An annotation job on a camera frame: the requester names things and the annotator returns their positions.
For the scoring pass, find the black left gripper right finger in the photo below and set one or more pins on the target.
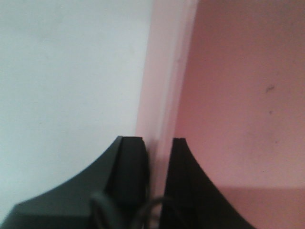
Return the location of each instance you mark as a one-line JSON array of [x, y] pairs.
[[199, 203]]

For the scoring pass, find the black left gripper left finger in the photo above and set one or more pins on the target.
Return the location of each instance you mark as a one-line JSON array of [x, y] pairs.
[[121, 173]]

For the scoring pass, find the pink plastic box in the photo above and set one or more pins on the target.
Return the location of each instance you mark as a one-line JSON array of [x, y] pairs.
[[229, 77]]

